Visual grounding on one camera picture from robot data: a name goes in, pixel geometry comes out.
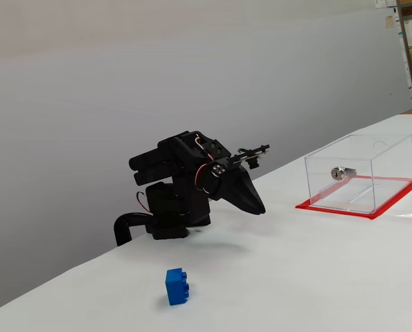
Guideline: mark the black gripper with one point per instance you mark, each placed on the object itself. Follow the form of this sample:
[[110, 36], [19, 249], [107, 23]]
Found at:
[[234, 187]]

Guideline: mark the blue lego brick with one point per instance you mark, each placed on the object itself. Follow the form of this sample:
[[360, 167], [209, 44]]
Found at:
[[174, 288]]

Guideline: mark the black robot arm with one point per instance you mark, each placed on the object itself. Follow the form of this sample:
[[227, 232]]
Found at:
[[178, 193]]

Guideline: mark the transparent plastic box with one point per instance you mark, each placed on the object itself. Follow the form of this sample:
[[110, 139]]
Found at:
[[382, 162]]

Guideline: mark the red tape rectangle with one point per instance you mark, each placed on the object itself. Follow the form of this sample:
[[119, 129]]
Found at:
[[333, 211]]

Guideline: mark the silver cylinder lock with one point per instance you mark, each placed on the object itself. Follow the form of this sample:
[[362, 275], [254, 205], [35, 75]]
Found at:
[[340, 173]]

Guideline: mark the black table clamp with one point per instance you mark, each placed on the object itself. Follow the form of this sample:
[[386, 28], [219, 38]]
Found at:
[[120, 228]]

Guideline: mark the beige paper note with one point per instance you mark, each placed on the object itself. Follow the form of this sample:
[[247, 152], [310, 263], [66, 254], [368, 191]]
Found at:
[[389, 21]]

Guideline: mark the white paper sheet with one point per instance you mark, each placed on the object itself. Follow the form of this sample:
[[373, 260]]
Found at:
[[385, 3]]

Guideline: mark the black gripper camera mount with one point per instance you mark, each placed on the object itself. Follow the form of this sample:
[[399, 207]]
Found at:
[[253, 162]]

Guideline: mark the grey metal shelf frame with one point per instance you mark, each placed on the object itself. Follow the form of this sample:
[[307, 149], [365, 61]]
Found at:
[[404, 41]]

